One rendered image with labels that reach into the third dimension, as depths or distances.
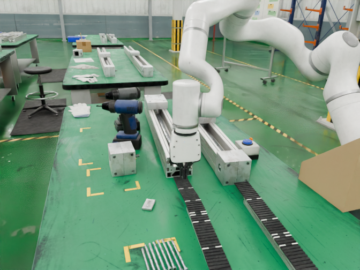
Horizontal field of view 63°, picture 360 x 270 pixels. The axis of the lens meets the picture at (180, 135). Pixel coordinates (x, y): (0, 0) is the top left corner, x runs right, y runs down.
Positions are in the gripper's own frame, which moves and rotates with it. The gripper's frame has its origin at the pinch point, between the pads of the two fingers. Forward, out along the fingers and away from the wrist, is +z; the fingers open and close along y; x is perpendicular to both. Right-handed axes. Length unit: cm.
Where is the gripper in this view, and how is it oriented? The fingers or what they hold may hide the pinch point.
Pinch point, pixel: (184, 172)
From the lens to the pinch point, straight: 102.6
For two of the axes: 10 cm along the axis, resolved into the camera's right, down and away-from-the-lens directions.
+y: 9.8, -0.7, 2.0
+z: -0.2, 9.2, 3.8
